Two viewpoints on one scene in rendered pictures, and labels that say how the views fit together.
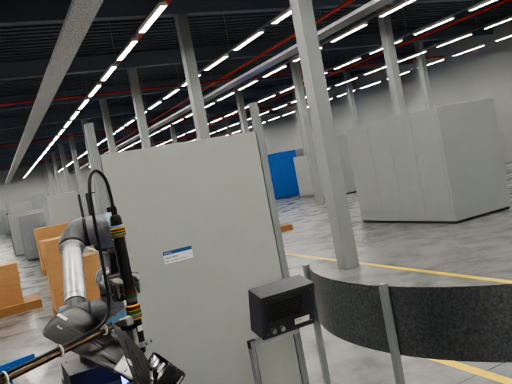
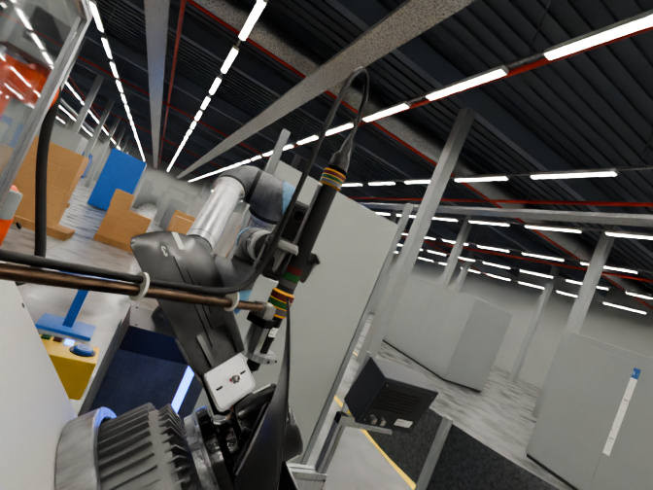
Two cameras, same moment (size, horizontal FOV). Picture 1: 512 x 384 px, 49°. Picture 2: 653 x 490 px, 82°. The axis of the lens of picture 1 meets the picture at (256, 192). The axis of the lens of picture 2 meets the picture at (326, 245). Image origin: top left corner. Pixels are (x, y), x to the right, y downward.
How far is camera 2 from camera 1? 1.11 m
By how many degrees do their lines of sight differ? 5
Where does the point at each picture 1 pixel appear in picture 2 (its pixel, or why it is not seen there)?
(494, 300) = not seen: outside the picture
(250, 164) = (379, 248)
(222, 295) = (295, 333)
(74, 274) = (217, 214)
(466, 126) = (486, 322)
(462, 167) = (468, 346)
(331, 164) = (395, 290)
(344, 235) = (374, 341)
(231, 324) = not seen: hidden behind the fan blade
